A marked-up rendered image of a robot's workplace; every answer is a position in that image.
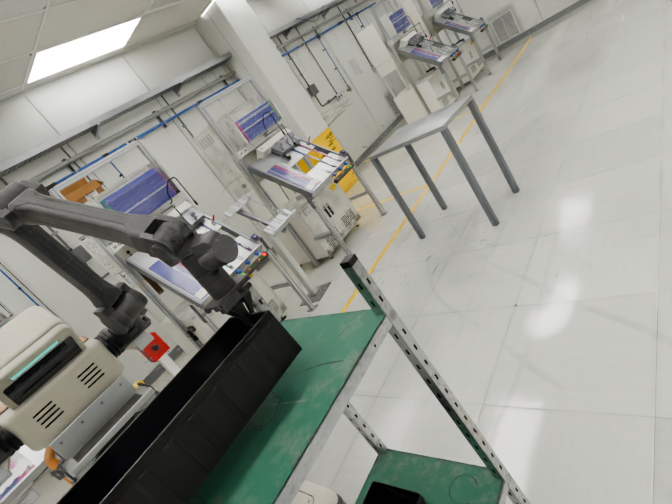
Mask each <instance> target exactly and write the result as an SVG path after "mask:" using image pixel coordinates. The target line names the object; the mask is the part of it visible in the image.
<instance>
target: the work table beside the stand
mask: <svg viewBox="0 0 672 504"><path fill-rule="evenodd" d="M467 105H468V107H469V109H470V111H471V113H472V115H473V117H474V119H475V121H476V123H477V125H478V127H479V129H480V130H481V132H482V134H483V136H484V138H485V140H486V142H487V144H488V146H489V148H490V150H491V152H492V154H493V156H494V157H495V159H496V161H497V163H498V165H499V167H500V169H501V171H502V173H503V175H504V177H505V179H506V181H507V183H508V184H509V186H510V188H511V190H512V192H513V194H515V193H518V192H519V191H520V189H519V187H518V185H517V183H516V181H515V179H514V177H513V175H512V173H511V171H510V169H509V167H508V165H507V163H506V161H505V159H504V157H503V155H502V153H501V151H500V149H499V148H498V146H497V144H496V142H495V140H494V138H493V136H492V134H491V132H490V130H489V128H488V126H487V124H486V122H485V120H484V118H483V116H482V114H481V112H480V110H479V108H478V106H477V104H476V102H475V101H474V99H473V97H472V95H469V96H467V97H465V98H463V99H461V100H459V101H457V102H454V103H452V104H450V105H448V106H446V107H444V108H442V109H440V110H437V111H435V112H433V113H431V114H429V115H427V116H425V117H423V118H421V119H418V120H416V121H414V122H412V123H410V124H408V125H406V126H404V127H401V128H399V129H398V130H396V131H395V132H394V133H393V134H392V135H391V136H390V137H389V138H388V139H387V140H386V141H385V142H384V143H383V144H382V145H381V146H380V147H379V148H378V149H377V150H376V151H375V152H374V153H373V154H372V155H371V156H370V157H369V159H370V160H371V162H372V164H373V165H374V167H375V168H376V170H377V172H378V173H379V175H380V176H381V178H382V179H383V181H384V183H385V184H386V186H387V187H388V189H389V191H390V192H391V194H392V195H393V197H394V198H395V200H396V202H397V203H398V205H399V206H400V208H401V210H402V211H403V213H404V214H405V216H406V217H407V219H408V221H409V222H410V224H411V225H412V227H413V229H414V230H415V232H416V233H417V235H418V237H419V238H420V239H424V238H425V237H426V235H425V233H424V232H423V230H422V228H421V227H420V225H419V224H418V222H417V220H416V219H415V217H414V216H413V214H412V212H411V211H410V209H409V207H408V206H407V204H406V203H405V201H404V199H403V198H402V196H401V195H400V193H399V191H398V190H397V188H396V187H395V185H394V183H393V182H392V180H391V179H390V177H389V175H388V174H387V172H386V171H385V169H384V167H383V166H382V164H381V163H380V161H379V159H378V157H381V156H383V155H385V154H388V153H390V152H392V151H395V150H397V149H400V148H402V147H405V148H406V150H407V152H408V154H409V155H410V157H411V159H412V160H413V162H414V164H415V165H416V167H417V169H418V170H419V172H420V174H421V175H422V177H423V179H424V180H425V182H426V184H427V186H428V187H429V189H430V191H431V192H432V194H433V196H434V197H435V199H436V201H437V202H438V204H439V206H440V207H441V209H442V210H446V209H447V208H448V206H447V205H446V203H445V201H444V200H443V198H442V196H441V194H440V193H439V191H438V189H437V188H436V186H435V184H434V183H433V181H432V179H431V177H430V176H429V174H428V172H427V171H426V169H425V167H424V165H423V164H422V162H421V160H420V159H419V157H418V155H417V154H416V152H415V150H414V148H413V147H412V145H411V144H412V143H414V142H416V141H419V140H421V139H423V138H426V137H428V136H431V135H433V134H435V133H438V132H441V134H442V136H443V138H444V140H445V141H446V143H447V145H448V147H449V149H450V151H451V152H452V154H453V156H454V158H455V160H456V161H457V163H458V165H459V167H460V169H461V170H462V172H463V174H464V176H465V178H466V179H467V181H468V183H469V185H470V187H471V188H472V190H473V192H474V194H475V196H476V197H477V199H478V201H479V203H480V205H481V206H482V208H483V210H484V212H485V214H486V215H487V217H488V219H489V221H490V223H491V224H492V226H493V227H494V226H498V225H499V223H500V222H499V220H498V218H497V216H496V214H495V213H494V211H493V209H492V207H491V205H490V203H489V202H488V200H487V198H486V196H485V194H484V192H483V191H482V189H481V187H480V185H479V183H478V181H477V180H476V178H475V176H474V174H473V172H472V170H471V169H470V167H469V165H468V163H467V161H466V159H465V158H464V156H463V154H462V152H461V150H460V148H459V147H458V145H457V143H456V141H455V139H454V137H453V136H452V134H451V132H450V130H449V128H448V126H449V124H450V123H451V122H452V121H453V120H454V119H455V118H456V117H457V116H458V115H459V113H460V112H461V111H462V110H463V109H464V108H465V107H466V106H467Z"/></svg>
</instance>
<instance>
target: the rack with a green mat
mask: <svg viewBox="0 0 672 504"><path fill-rule="evenodd" d="M340 266H341V267H342V269H343V270H344V272H345V273H346V274H347V276H348V277H349V278H350V280H351V281H352V283H353V284H354V285H355V287H356V288H357V290H358V291H359V292H360V294H361V295H362V296H363V298H364V299H365V301H366V302H367V303H368V305H369V306H370V307H371V309H367V310H359V311H351V312H343V313H335V314H327V315H319V316H311V317H304V318H296V319H288V320H281V319H280V318H279V316H278V315H277V314H276V313H275V312H274V310H273V309H272V308H271V307H270V306H269V304H268V303H267V302H266V301H265V300H264V298H263V297H262V296H261V295H260V294H259V292H258V291H257V290H256V289H255V288H254V286H253V285H252V284H251V283H250V282H246V283H245V284H244V285H243V288H242V289H245V288H247V289H248V290H249V291H250V293H251V297H252V302H253V307H254V309H255V310H256V311H257V312H260V311H265V310H269V311H270V312H271V313H272V314H273V315H274V316H275V318H276V319H277V320H278V321H279V322H280V323H281V324H282V326H283V327H284V328H285V329H286V330H287V331H288V333H289V334H290V335H291V336H292V337H293V338H294V340H295V341H296V342H297V343H298V344H299V345H300V346H301V348H302V350H301V351H300V352H299V354H298V355H297V356H296V358H295V359H294V361H293V362H292V363H291V365H290V366H289V367H288V369H287V370H286V371H285V373H284V374H283V375H282V377H281V378H280V379H279V381H278V382H277V384H276V385H275V386H274V388H273V389H272V390H271V392H270V393H269V394H268V396H267V397H266V398H265V400H264V401H263V402H262V404H261V405H260V406H259V408H258V409H257V411H256V412H255V413H254V415H253V416H252V417H251V419H250V420H249V421H248V423H247V424H246V425H245V427H244V428H243V429H242V431H241V432H240V433H239V435H238V436H237V438H236V439H235V440H234V442H233V443H232V444H231V446H230V447H229V448H228V450H227V451H226V452H225V454H224V455H223V456H222V458H221V459H220V461H219V462H218V463H217V465H216V466H215V467H214V469H213V470H212V471H211V473H210V474H209V475H208V477H207V478H206V479H205V481H204V482H203V483H202V485H201V486H200V488H199V489H198V490H197V492H196V493H195V494H194V496H193V497H192V498H191V500H190V501H189V502H188V504H291V503H292V501H293V500H294V498H295V496H296V494H297V492H298V491H299V489H300V487H301V485H302V484H303V482H304V480H305V478H306V477H307V475H308V473H309V471H310V470H311V468H312V466H313V464H314V462H315V461H316V459H317V457H318V455H319V454H320V452H321V450H322V448H323V447H324V445H325V443H326V441H327V440H328V438H329V436H330V434H331V433H332V431H333V429H334V427H335V425H336V424H337V422H338V420H339V418H340V417H341V415H342V413H343V414H344V415H345V416H346V417H347V419H348V420H349V421H350V422H351V423H352V424H353V426H354V427H355V428H356V429H357V430H358V432H359V433H360V434H361V435H362V436H363V437H364V439H365V440H366V441H367V442H368V443H369V445H370V446H371V447H372V448H373V449H374V450H375V452H376V453H377V454H378V455H377V457H376V459H375V462H374V464H373V466H372V468H371V470H370V472H369V474H368V476H367V479H366V481H365V483H364V485H363V487H362V489H361V491H360V493H359V495H358V498H357V500H356V502H355V504H362V503H363V500H364V498H365V496H366V494H367V492H368V489H369V487H370V485H371V483H372V482H373V481H377V482H381V483H385V484H388V485H392V486H396V487H400V488H403V489H407V490H411V491H415V492H418V493H420V494H421V495H422V497H423V498H424V501H425V502H426V503H427V504H505V502H506V498H507V496H508V497H509V499H510V500H511V501H512V503H513V504H531V503H530V502H529V500H528V499H527V497H526V496H525V495H524V493H523V492H522V490H521V489H520V487H519V486H518V485H517V483H516V482H515V480H514V479H513V477H512V476H511V474H510V473H509V472H508V470H507V469H506V468H505V466H504V465H503V463H502V462H501V460H500V459H499V458H498V456H497V455H496V453H495V452H494V450H493V449H492V448H491V446H490V445H489V443H488V442H487V441H486V439H485V438H484V436H483V435H482V433H481V432H480V431H479V429H478V428H477V426H476V425H475V424H474V422H473V421H472V419H471V418H470V416H469V415H468V414H467V412H466V411H465V409H464V408H463V406H462V405H461V404H460V402H459V401H458V399H457V398H456V397H455V395H454V394H453V392H452V391H451V389H450V388H449V387H448V385H447V384H446V382H445V381H444V379H443V378H442V377H441V375H440V374H439V372H438V371H437V370H436V368H435V367H434V365H433V364H432V362H431V361H430V360H429V358H428V357H427V355H426V354H425V352H424V351H423V350H422V348H421V347H420V345H419V344H418V343H417V341H416V340H415V338H414V337H413V335H412V334H411V333H410V331H409V330H408V328H407V327H406V325H405V324H404V323H403V321H402V320H401V318H400V317H399V316H398V314H397V312H396V311H395V310H394V308H393V307H392V306H391V304H390V303H389V301H388V300H387V299H386V297H385V296H384V294H383V293H382V291H381V290H380V289H379V287H378V286H377V284H376V283H375V281H374V280H373V279H372V277H371V276H370V274H369V273H368V272H367V270H366V269H365V267H364V266H363V264H362V263H361V262H360V260H359V259H358V257H357V256H356V254H351V255H347V256H345V257H344V258H343V260H342V261H341V262H340ZM388 332H389V334H390V335H391V336H392V338H393V339H394V340H395V342H396V343H397V345H398V346H399V347H400V349H401V350H402V351H403V353H404V354H405V356H406V357H407V358H408V360H409V361H410V362H411V364H412V365H413V367H414V368H415V369H416V371H417V372H418V373H419V375H420V376H421V378H422V379H423V380H424V382H425V383H426V384H427V386H428V387H429V389H430V390H431V391H432V393H433V394H434V395H435V397H436V398H437V400H438V401H439V402H440V404H441V405H442V406H443V408H444V409H445V411H446V412H447V413H448V415H449V416H450V417H451V419H452V420H453V422H454V423H455V424H456V426H457V427H458V428H459V430H460V431H461V433H462V434H463V435H464V437H465V438H466V439H467V441H468V442H469V444H470V445H471V446H472V448H473V449H474V450H475V452H476V453H477V455H478V456H479V457H480V459H481V460H482V461H483V463H484V464H485V466H481V465H476V464H470V463H465V462H460V461H454V460H449V459H444V458H438V457H433V456H428V455H422V454H417V453H412V452H406V451H401V450H396V449H390V448H387V447H386V445H385V444H384V443H383V442H382V441H381V439H380V438H379V437H378V436H377V435H376V433H375V432H374V431H373V430H372V429H371V427H370V426H369V425H368V424H367V423H366V421H365V420H364V419H363V418H362V416H361V415H360V414H359V413H358V412H357V410H356V409H355V408H354V407H353V406H352V404H351V403H350V402H349V401H350V399H351V397H352V395H353V394H354V392H355V390H356V388H357V387H358V385H359V383H360V381H361V380H362V378H363V376H364V374H365V373H366V371H367V369H368V367H369V365H370V364H371V362H372V360H373V358H374V357H375V355H376V353H377V351H378V350H379V348H380V346H381V344H382V343H383V341H384V339H385V337H386V335H387V334H388Z"/></svg>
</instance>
